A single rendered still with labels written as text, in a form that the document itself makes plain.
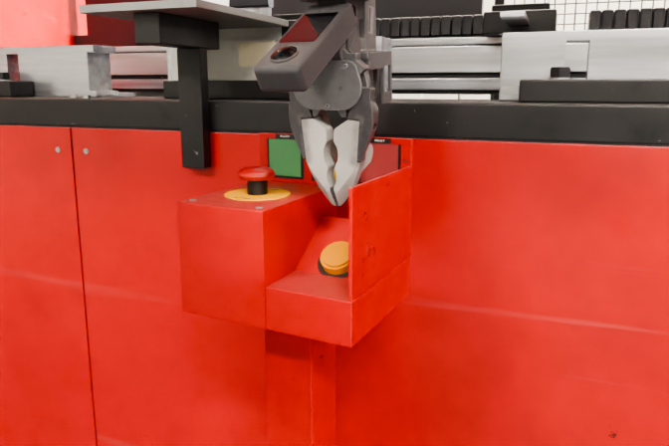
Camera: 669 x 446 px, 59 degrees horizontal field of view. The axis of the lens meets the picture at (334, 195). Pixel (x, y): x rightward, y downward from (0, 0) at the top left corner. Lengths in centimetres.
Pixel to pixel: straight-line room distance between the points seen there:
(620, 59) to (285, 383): 60
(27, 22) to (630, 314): 160
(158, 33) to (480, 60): 60
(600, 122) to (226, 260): 46
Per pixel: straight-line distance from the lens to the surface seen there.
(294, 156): 71
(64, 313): 118
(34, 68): 130
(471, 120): 77
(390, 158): 66
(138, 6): 81
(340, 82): 56
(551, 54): 88
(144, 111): 97
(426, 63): 116
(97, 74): 122
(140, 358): 110
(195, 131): 90
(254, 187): 64
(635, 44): 89
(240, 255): 59
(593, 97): 83
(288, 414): 70
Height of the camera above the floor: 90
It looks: 11 degrees down
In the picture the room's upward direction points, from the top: straight up
